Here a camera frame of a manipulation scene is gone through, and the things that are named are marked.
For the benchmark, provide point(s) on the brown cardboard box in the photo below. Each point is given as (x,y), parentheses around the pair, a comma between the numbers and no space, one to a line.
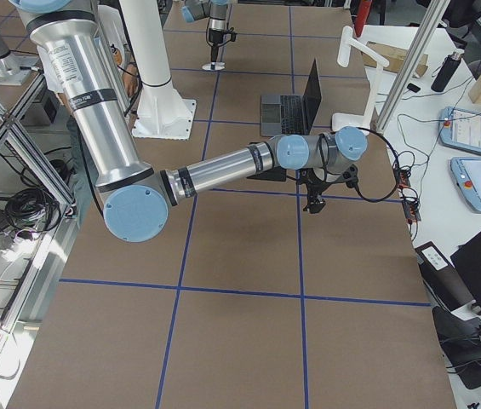
(396,57)

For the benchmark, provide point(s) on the black mouse pad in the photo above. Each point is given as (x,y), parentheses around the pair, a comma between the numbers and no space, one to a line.
(275,174)

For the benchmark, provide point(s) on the far blue teach pendant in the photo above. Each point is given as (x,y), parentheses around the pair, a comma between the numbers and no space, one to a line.
(460,129)

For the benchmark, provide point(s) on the black water bottle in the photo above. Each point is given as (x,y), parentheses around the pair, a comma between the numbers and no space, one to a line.
(447,70)

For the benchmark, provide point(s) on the grey laptop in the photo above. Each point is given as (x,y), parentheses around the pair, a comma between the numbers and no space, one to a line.
(292,114)

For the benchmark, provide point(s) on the small black square puck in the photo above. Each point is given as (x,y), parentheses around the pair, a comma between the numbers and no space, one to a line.
(413,88)

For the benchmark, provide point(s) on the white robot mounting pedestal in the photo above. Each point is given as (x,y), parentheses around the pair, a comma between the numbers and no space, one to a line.
(161,113)

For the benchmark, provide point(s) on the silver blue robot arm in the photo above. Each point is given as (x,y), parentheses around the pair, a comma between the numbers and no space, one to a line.
(136,198)
(217,28)

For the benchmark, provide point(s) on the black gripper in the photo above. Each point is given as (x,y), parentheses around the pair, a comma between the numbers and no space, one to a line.
(314,186)
(214,39)

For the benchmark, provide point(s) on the red cylinder bottle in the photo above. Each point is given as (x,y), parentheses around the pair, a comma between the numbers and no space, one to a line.
(363,11)

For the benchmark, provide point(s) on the aluminium frame post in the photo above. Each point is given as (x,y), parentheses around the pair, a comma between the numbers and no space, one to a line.
(423,36)

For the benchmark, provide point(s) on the orange black usb hub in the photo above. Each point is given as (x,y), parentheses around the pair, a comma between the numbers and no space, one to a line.
(402,178)

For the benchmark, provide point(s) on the person in white shirt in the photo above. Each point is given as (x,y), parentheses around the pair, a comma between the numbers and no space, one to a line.
(103,151)

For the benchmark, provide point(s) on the white computer mouse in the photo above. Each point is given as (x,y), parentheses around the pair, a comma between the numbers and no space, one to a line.
(214,66)

